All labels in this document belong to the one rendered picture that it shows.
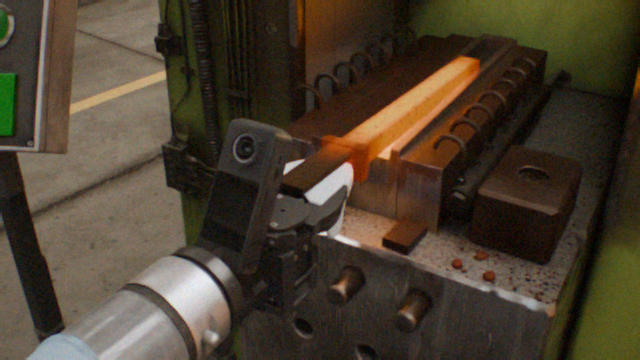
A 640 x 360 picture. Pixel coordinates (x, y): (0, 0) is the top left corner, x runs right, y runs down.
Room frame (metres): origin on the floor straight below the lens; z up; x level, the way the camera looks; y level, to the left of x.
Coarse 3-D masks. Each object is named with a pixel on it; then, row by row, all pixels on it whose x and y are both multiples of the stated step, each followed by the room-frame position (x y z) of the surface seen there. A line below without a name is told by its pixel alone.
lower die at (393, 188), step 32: (384, 64) 0.91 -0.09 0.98; (416, 64) 0.88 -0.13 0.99; (448, 64) 0.86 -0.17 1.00; (544, 64) 0.93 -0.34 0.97; (352, 96) 0.79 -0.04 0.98; (384, 96) 0.77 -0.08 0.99; (448, 96) 0.75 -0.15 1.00; (288, 128) 0.70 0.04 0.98; (320, 128) 0.68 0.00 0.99; (352, 128) 0.68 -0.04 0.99; (416, 128) 0.66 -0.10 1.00; (288, 160) 0.68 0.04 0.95; (384, 160) 0.62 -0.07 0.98; (416, 160) 0.60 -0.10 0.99; (448, 160) 0.60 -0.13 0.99; (352, 192) 0.64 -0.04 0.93; (384, 192) 0.62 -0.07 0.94; (416, 192) 0.60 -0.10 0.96
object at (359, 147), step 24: (456, 72) 0.80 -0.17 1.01; (408, 96) 0.71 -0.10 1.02; (432, 96) 0.71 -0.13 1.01; (384, 120) 0.63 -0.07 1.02; (408, 120) 0.66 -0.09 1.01; (336, 144) 0.56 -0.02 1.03; (360, 144) 0.56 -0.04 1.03; (384, 144) 0.61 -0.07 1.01; (312, 168) 0.51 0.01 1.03; (336, 168) 0.52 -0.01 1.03; (360, 168) 0.55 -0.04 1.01; (288, 192) 0.48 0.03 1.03
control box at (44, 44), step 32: (0, 0) 0.78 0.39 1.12; (32, 0) 0.77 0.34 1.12; (64, 0) 0.81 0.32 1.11; (32, 32) 0.75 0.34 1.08; (64, 32) 0.80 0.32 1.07; (0, 64) 0.74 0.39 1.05; (32, 64) 0.74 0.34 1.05; (64, 64) 0.78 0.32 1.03; (32, 96) 0.72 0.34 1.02; (64, 96) 0.77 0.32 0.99; (32, 128) 0.70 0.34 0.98; (64, 128) 0.75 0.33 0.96
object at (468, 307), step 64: (576, 128) 0.84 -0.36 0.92; (320, 256) 0.59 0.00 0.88; (384, 256) 0.55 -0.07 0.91; (448, 256) 0.54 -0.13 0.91; (512, 256) 0.54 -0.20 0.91; (576, 256) 0.54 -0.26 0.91; (256, 320) 0.64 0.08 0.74; (320, 320) 0.59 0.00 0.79; (448, 320) 0.51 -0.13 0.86; (512, 320) 0.48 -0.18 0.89
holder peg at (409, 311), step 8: (408, 296) 0.52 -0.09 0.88; (416, 296) 0.52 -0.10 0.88; (424, 296) 0.52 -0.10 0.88; (408, 304) 0.51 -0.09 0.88; (416, 304) 0.51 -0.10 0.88; (424, 304) 0.51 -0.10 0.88; (400, 312) 0.50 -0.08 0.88; (408, 312) 0.49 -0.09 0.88; (416, 312) 0.50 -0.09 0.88; (424, 312) 0.50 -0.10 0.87; (392, 320) 0.50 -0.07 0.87; (400, 320) 0.49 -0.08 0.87; (408, 320) 0.49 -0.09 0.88; (416, 320) 0.49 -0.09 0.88; (400, 328) 0.49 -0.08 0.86; (408, 328) 0.49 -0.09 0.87; (416, 328) 0.49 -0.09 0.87
